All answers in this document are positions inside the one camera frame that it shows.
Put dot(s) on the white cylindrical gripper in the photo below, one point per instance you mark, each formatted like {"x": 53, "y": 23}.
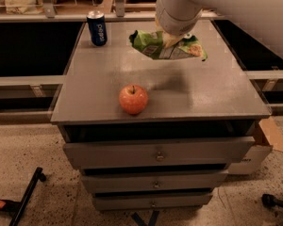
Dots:
{"x": 175, "y": 23}

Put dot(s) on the green rice chip bag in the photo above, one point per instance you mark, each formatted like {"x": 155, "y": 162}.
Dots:
{"x": 150, "y": 44}

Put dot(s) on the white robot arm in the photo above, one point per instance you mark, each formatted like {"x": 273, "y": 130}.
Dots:
{"x": 262, "y": 19}

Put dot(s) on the red apple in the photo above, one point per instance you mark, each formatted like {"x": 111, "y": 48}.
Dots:
{"x": 133, "y": 99}

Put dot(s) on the blue pepsi can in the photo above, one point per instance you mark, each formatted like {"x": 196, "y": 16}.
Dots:
{"x": 97, "y": 26}

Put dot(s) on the grey drawer cabinet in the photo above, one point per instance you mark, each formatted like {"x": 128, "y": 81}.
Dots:
{"x": 187, "y": 98}

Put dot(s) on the top grey drawer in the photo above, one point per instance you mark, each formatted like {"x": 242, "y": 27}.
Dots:
{"x": 162, "y": 152}

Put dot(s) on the grey drawer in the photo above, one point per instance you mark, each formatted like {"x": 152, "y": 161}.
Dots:
{"x": 153, "y": 181}
{"x": 162, "y": 152}
{"x": 151, "y": 201}

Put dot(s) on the cardboard box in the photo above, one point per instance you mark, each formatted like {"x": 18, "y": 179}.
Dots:
{"x": 268, "y": 138}

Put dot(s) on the middle grey drawer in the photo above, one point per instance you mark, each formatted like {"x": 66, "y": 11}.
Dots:
{"x": 153, "y": 181}

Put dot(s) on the bottom grey drawer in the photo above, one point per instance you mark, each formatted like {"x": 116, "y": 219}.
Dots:
{"x": 151, "y": 201}

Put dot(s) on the black caster leg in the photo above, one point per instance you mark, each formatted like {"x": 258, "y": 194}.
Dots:
{"x": 270, "y": 201}

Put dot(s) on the black bar tool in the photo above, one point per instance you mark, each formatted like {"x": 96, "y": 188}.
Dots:
{"x": 16, "y": 209}

